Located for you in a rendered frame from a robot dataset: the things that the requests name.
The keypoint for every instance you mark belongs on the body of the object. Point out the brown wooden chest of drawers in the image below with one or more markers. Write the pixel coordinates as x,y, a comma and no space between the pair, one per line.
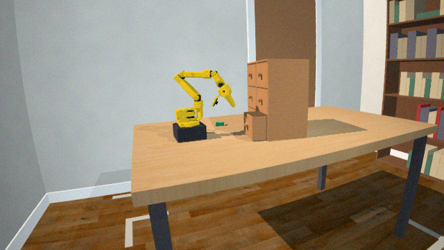
288,96

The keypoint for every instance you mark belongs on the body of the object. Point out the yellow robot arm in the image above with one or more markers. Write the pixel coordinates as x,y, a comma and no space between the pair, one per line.
186,117

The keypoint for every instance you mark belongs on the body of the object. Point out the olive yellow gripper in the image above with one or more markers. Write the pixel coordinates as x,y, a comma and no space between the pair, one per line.
225,92

